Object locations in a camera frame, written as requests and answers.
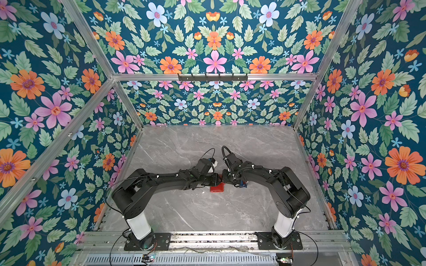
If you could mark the aluminium frame corner post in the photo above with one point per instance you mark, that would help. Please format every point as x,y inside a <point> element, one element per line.
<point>86,32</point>

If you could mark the aluminium frame right post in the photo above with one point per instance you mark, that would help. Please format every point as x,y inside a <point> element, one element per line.
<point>341,29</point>

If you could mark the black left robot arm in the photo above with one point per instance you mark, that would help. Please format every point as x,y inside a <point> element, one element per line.
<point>135,192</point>

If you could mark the aluminium frame back beam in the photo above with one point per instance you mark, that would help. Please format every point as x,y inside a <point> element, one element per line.
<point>174,77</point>

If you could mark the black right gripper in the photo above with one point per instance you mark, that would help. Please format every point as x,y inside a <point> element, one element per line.
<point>228,176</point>

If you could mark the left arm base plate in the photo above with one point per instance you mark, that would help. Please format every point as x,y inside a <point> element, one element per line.
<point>153,241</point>

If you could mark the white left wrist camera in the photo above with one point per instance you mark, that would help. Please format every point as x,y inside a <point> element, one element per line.
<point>206,165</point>

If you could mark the aluminium frame left beam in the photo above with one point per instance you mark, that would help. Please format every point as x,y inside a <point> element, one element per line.
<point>15,195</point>

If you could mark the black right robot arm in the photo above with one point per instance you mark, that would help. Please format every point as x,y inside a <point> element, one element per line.
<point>289,194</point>

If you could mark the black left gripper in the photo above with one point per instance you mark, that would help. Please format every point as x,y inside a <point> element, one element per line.
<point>216,181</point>

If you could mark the red leather card holder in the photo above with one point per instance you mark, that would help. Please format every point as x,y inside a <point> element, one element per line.
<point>217,189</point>

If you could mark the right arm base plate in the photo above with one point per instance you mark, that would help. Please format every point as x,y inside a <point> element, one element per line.
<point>273,241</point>

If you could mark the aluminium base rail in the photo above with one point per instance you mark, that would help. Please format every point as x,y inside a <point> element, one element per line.
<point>333,241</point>

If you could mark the aluminium frame beam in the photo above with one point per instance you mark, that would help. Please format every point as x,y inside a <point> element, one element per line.
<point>15,195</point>
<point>174,77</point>

